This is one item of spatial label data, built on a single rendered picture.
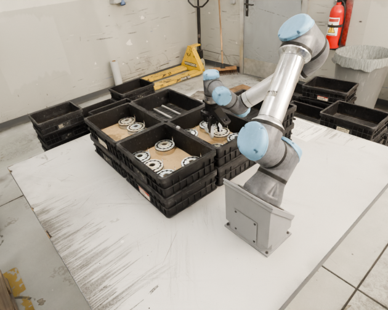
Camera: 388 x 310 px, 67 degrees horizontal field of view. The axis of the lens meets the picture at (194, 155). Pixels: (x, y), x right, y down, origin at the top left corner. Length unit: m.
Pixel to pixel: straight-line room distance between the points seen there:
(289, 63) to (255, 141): 0.30
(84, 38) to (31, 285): 3.31
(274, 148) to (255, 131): 0.09
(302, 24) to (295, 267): 0.83
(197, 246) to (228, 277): 0.17
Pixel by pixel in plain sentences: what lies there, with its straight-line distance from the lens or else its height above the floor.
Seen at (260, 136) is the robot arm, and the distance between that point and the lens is 0.94.
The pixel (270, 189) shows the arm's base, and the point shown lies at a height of 0.94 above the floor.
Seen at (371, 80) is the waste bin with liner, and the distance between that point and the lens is 3.52.
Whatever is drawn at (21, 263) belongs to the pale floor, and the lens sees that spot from 2.44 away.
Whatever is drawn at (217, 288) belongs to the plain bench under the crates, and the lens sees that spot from 1.09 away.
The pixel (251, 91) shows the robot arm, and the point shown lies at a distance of 1.32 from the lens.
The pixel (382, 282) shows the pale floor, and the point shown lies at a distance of 2.13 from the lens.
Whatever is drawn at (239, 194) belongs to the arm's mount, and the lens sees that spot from 1.05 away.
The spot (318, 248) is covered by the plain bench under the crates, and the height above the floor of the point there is 0.70.
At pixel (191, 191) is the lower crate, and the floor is 0.78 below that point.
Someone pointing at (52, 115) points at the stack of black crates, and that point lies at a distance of 3.09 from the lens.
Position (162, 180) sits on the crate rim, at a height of 0.92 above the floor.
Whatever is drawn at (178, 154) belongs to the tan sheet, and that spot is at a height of 0.83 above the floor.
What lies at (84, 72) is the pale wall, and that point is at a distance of 4.65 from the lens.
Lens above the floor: 1.63
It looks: 34 degrees down
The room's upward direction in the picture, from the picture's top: 6 degrees counter-clockwise
